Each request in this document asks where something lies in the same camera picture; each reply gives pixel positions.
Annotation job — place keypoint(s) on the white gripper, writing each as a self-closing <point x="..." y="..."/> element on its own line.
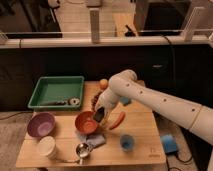
<point x="108" y="102"/>

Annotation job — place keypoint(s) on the orange carrot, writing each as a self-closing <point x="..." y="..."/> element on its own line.
<point x="118" y="121"/>

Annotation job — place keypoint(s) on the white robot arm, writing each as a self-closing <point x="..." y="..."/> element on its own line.
<point x="198" y="119"/>

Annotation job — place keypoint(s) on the red bowl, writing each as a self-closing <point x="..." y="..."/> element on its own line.
<point x="85" y="124"/>

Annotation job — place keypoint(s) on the purple bowl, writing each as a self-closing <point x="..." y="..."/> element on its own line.
<point x="41" y="125"/>

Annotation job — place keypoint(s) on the teal sponge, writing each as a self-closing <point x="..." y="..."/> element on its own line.
<point x="125" y="101"/>

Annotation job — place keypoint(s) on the bunch of dark grapes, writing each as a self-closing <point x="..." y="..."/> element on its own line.
<point x="94" y="100"/>

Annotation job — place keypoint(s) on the orange fruit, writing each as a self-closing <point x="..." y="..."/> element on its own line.
<point x="103" y="83"/>

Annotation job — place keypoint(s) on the yellow banana toy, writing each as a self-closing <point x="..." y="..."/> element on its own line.
<point x="105" y="124"/>

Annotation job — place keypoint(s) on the tape roll in tray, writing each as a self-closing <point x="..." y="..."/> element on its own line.
<point x="73" y="101"/>

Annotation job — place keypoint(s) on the blue grey cloth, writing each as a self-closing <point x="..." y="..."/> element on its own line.
<point x="92" y="140"/>

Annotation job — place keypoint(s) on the small blue cup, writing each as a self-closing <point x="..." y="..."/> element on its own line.
<point x="127" y="142"/>

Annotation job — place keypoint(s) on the dark tool in tray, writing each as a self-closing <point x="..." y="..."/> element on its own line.
<point x="54" y="103"/>

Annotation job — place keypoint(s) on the green plastic tray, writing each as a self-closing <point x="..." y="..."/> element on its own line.
<point x="57" y="88"/>

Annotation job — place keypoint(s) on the white cup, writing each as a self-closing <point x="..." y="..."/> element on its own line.
<point x="47" y="147"/>

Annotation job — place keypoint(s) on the black monitor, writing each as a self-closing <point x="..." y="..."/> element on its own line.
<point x="160" y="17"/>

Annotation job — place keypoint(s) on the grey post left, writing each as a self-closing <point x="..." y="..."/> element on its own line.
<point x="94" y="21"/>

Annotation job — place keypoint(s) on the grey post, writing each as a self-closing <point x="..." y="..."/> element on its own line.
<point x="94" y="21"/>
<point x="192" y="23"/>

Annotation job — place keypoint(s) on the white horizontal rail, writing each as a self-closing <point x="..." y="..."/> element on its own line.
<point x="106" y="41"/>

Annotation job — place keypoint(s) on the grey post right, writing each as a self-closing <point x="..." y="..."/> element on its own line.
<point x="192" y="23"/>

